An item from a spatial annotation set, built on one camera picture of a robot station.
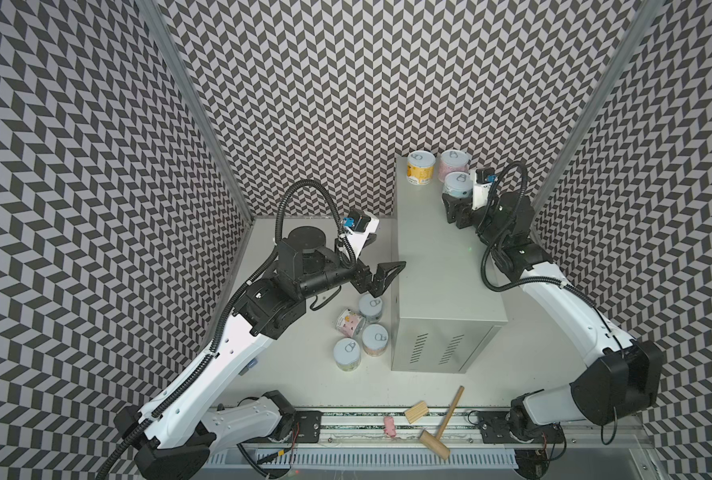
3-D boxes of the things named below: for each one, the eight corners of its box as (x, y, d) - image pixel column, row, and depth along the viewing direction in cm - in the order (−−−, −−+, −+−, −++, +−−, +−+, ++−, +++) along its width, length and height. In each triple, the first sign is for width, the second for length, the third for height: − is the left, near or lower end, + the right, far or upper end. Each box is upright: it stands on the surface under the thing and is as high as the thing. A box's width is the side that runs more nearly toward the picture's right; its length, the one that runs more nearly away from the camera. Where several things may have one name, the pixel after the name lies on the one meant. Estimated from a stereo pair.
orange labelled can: (361, 356, 87) (361, 348, 82) (362, 333, 92) (361, 324, 86) (388, 356, 87) (388, 348, 82) (387, 333, 92) (388, 324, 86)
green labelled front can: (334, 371, 84) (332, 365, 79) (336, 344, 89) (334, 337, 84) (361, 371, 84) (360, 365, 79) (361, 344, 89) (361, 337, 84)
